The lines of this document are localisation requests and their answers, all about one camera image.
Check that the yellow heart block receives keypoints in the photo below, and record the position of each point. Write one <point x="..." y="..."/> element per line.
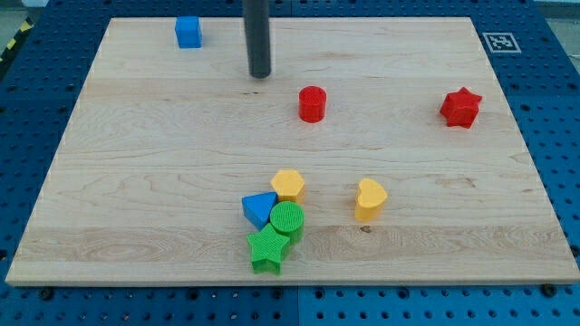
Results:
<point x="370" y="200"/>

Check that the yellow hexagon block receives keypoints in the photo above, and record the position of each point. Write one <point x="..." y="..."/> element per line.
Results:
<point x="289" y="185"/>

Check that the green cylinder block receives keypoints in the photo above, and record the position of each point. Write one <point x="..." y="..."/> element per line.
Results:
<point x="288" y="219"/>

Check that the blue triangle block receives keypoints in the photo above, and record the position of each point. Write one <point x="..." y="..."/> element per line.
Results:
<point x="257" y="208"/>

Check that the red cylinder block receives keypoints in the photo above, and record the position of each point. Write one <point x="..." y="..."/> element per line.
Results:
<point x="312" y="104"/>

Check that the green star block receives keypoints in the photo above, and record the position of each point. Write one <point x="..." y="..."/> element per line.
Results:
<point x="268" y="249"/>

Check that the light wooden board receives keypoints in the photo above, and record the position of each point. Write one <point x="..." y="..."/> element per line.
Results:
<point x="146" y="185"/>

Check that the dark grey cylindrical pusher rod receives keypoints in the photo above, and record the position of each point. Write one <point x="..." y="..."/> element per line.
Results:
<point x="258" y="50"/>

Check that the blue cube block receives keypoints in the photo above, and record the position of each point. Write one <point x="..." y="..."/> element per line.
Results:
<point x="188" y="32"/>

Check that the red star block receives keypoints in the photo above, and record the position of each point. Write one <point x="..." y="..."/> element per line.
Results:
<point x="460" y="108"/>

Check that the white fiducial marker tag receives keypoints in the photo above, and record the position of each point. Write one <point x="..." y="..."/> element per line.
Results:
<point x="501" y="43"/>

